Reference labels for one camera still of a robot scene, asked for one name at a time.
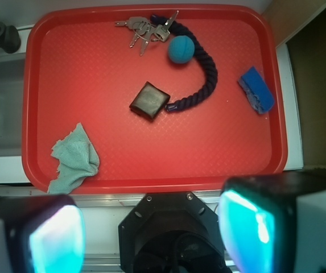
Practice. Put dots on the black robot mount plate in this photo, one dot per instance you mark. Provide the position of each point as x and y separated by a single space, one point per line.
171 232

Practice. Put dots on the red plastic tray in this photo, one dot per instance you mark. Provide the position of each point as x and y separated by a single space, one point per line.
80 69

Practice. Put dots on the bunch of silver keys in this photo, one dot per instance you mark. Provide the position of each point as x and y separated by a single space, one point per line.
146 31

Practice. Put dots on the black leather wallet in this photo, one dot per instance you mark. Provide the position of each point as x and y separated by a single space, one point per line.
149 102

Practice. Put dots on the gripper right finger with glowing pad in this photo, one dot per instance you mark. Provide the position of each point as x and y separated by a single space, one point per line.
275 223

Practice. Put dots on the light blue cloth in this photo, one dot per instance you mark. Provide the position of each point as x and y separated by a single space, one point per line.
78 160

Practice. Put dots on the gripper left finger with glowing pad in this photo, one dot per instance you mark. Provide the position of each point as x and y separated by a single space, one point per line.
41 234

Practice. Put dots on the blue sponge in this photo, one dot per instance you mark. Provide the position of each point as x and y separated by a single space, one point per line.
257 92

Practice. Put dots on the stainless steel sink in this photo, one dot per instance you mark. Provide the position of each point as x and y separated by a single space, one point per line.
11 103

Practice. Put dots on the blue ball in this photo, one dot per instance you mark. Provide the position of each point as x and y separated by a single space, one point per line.
181 49

